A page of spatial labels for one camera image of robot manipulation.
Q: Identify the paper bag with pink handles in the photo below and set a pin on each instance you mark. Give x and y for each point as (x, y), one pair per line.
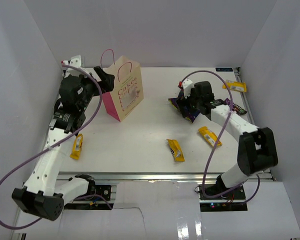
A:
(128, 88)

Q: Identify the yellow M&M packet centre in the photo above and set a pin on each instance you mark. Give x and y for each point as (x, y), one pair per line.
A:
(176, 150)

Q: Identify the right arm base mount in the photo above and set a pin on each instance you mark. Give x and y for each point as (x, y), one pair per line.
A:
(236, 196)

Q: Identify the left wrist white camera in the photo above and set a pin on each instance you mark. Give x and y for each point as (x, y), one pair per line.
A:
(74, 61)

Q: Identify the yellow snack packet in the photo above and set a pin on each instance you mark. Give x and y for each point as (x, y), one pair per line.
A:
(209, 136)
(77, 147)

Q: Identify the yellow snack packet far corner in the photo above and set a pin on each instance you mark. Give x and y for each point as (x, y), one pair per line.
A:
(235, 86)

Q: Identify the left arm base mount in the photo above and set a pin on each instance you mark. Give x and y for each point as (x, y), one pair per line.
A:
(97, 198)

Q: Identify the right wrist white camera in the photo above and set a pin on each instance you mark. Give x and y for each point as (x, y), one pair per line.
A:
(186, 86)

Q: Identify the wrist white camera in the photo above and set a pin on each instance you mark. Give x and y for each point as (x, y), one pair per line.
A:
(186, 86)
(74, 61)

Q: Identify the aluminium table front rail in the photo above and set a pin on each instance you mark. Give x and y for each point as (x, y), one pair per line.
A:
(153, 176)

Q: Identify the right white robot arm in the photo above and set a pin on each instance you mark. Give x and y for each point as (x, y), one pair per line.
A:
(256, 146)

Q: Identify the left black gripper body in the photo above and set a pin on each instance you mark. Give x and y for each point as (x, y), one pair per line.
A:
(91, 87)

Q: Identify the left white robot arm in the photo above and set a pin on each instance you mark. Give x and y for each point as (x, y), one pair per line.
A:
(39, 195)

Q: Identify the dark snack bar right edge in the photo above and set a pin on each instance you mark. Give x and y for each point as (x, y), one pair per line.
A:
(236, 108)

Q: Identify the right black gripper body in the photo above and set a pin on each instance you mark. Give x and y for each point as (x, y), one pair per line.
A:
(192, 101)

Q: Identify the purple Krokant snack bag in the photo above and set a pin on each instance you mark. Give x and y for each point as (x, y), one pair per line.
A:
(179, 103)

